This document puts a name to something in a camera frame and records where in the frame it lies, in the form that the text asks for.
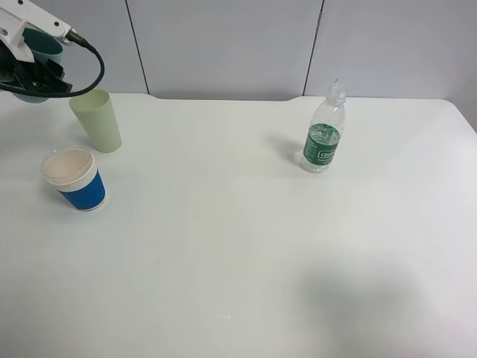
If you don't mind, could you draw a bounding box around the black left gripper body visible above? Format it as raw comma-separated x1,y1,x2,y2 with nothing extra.
0,43,22,89

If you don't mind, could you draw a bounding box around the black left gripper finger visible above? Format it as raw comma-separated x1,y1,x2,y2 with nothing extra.
14,76,72,98
28,60,64,81

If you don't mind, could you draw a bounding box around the teal plastic cup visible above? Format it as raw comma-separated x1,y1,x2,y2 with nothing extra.
21,28,63,77

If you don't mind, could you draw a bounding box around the clear green-label water bottle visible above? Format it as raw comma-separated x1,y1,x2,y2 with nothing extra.
300,81,347,173

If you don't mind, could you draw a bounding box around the pale green plastic cup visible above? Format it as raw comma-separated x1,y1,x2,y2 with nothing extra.
69,89,122,153

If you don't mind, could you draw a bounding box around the blue sleeved paper cup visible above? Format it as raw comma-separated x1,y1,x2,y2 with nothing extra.
41,146,106,211

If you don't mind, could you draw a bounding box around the black braided camera cable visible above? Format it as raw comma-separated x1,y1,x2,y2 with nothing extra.
0,31,106,98

